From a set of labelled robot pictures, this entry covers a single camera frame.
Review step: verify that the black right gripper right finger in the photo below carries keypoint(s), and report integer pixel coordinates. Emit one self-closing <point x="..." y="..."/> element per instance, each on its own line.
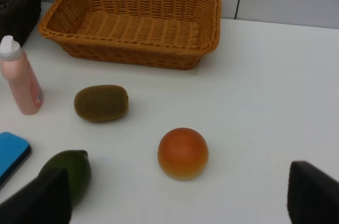
<point x="312" y="195"/>

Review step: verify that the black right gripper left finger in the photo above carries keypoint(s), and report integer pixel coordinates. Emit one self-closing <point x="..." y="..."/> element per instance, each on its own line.
<point x="46" y="199"/>

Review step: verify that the green avocado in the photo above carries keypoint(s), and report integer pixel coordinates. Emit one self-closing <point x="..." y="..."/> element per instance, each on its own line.
<point x="79" y="171"/>

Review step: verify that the blue whiteboard eraser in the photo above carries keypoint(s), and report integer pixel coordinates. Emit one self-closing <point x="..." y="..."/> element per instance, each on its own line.
<point x="14" y="151"/>

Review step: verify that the brown kiwi fruit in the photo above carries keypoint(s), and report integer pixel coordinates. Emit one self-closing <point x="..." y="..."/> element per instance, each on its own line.
<point x="101" y="103"/>

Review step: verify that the orange round fruit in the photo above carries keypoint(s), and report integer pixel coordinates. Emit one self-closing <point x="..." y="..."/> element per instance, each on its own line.
<point x="183" y="154"/>

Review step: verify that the pink bottle white cap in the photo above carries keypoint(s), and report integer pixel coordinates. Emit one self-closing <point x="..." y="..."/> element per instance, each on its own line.
<point x="17" y="70"/>

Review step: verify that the orange wicker basket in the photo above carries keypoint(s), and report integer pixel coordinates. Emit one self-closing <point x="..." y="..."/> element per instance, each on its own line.
<point x="173" y="34"/>

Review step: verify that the dark brown wicker basket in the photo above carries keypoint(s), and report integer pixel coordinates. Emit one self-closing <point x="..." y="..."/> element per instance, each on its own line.
<point x="19" y="17"/>

